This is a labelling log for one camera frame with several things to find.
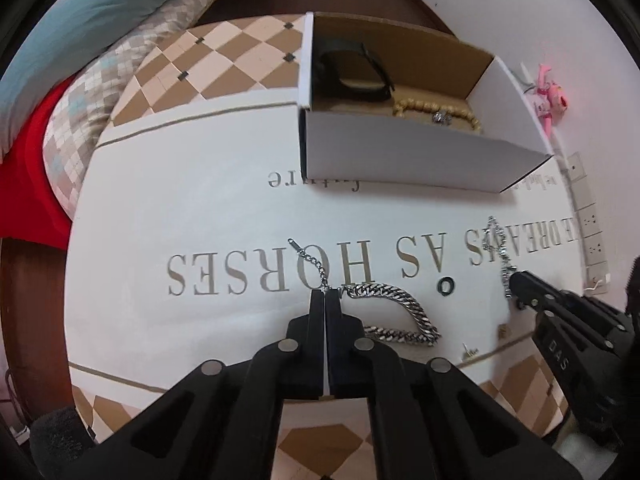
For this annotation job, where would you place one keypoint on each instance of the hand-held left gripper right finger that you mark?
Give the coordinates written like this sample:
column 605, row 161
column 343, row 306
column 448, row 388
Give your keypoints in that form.
column 334, row 320

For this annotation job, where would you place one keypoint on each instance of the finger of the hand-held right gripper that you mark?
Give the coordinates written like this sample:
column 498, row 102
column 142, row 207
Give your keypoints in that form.
column 526, row 286

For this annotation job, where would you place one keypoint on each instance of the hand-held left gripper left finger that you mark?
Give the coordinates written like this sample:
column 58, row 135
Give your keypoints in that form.
column 316, row 320

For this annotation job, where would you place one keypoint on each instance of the white cardboard box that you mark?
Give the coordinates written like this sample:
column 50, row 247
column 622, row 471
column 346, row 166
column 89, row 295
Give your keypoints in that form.
column 400, row 155

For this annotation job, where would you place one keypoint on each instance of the small gold earring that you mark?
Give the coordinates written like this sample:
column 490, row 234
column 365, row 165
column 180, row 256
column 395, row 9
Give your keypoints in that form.
column 470, row 351

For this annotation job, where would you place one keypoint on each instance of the white printed tablecloth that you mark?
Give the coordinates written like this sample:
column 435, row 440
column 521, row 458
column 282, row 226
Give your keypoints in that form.
column 200, row 185

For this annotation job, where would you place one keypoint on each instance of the pink plush toy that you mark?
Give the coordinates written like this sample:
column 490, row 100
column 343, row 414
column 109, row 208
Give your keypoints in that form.
column 550, row 97

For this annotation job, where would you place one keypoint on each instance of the dark fuzzy cloth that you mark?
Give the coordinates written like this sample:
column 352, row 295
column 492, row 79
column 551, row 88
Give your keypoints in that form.
column 60, row 442

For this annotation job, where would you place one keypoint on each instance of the beige checkered blanket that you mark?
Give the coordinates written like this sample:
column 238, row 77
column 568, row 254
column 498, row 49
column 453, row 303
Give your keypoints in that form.
column 75, row 125

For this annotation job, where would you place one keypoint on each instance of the red cloth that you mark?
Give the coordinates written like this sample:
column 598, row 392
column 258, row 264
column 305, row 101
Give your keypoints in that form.
column 30, row 175

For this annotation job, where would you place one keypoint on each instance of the white wall socket strip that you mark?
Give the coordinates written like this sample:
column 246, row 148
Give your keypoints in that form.
column 590, row 230

